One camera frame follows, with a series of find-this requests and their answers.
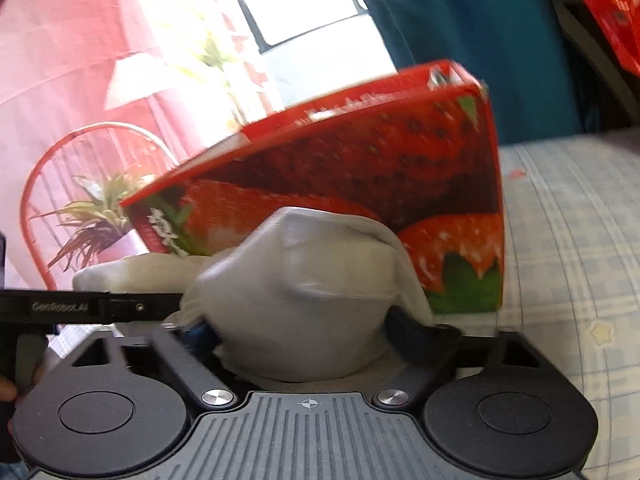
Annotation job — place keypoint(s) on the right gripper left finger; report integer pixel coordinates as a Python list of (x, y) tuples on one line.
[(203, 389)]

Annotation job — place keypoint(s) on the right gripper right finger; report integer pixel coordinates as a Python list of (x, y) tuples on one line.
[(426, 352)]

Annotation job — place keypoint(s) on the grey-white cloth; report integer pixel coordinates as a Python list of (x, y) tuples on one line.
[(301, 301)]

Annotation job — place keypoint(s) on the checked bed sheet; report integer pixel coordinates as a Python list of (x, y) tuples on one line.
[(570, 282)]

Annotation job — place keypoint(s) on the red strawberry cardboard box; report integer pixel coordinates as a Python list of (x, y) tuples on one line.
[(416, 151)]

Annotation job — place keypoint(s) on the pink printed backdrop curtain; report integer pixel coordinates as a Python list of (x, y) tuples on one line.
[(186, 70)]

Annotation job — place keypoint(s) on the dark teal curtain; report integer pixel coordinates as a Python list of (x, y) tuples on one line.
[(514, 46)]

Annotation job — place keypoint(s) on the red plastic bag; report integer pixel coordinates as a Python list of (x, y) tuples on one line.
[(619, 22)]

